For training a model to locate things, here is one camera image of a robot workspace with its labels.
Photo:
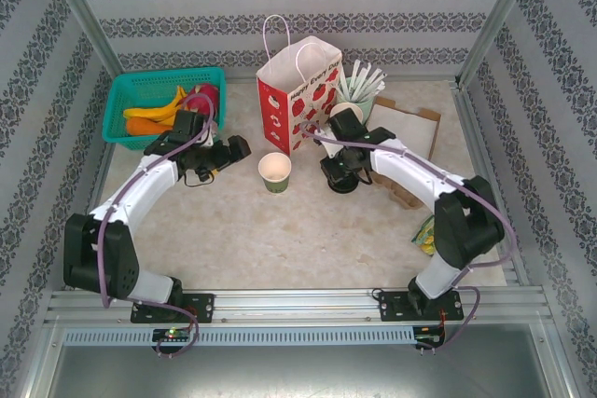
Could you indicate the stack of black lids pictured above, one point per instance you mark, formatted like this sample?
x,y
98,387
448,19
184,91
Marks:
x,y
342,188

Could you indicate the green paper coffee cup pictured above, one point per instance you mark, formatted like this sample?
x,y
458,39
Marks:
x,y
276,183

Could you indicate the strawberry print paper gift bag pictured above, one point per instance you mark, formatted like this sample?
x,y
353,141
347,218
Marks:
x,y
275,109

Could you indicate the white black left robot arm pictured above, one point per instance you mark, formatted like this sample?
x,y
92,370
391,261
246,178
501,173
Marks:
x,y
140,188

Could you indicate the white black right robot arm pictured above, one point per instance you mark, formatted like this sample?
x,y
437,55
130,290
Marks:
x,y
410,174

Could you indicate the stack of paper cups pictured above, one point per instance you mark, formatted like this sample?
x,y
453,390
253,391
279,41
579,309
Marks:
x,y
356,111

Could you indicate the pale green straw holder cup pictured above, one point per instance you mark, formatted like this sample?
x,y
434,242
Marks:
x,y
368,106

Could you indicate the white wrapped straw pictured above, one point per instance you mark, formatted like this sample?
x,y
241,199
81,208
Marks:
x,y
372,81
345,89
365,78
356,74
379,81
380,90

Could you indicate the stack of white napkins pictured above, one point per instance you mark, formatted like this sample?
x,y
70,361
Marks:
x,y
406,125

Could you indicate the orange toy fruit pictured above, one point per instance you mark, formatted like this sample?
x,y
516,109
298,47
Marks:
x,y
142,127

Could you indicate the yellow banana bunch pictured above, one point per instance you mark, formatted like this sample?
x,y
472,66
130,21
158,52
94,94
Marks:
x,y
149,113

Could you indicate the brown cardboard napkin tray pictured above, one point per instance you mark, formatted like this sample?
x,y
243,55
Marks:
x,y
431,116

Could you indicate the teal plastic basket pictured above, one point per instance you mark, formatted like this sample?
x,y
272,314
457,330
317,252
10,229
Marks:
x,y
154,83

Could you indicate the yellow green candy bag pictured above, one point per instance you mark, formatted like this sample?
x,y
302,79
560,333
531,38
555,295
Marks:
x,y
425,237

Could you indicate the small circuit board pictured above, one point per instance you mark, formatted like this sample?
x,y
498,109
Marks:
x,y
170,335
429,338

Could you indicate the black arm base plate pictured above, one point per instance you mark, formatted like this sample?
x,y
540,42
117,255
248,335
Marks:
x,y
203,309
389,307

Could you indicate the aluminium mounting rail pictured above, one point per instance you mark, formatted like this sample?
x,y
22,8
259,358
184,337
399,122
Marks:
x,y
298,307

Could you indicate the aluminium frame post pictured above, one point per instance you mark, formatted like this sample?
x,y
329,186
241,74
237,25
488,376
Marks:
x,y
498,16
81,16

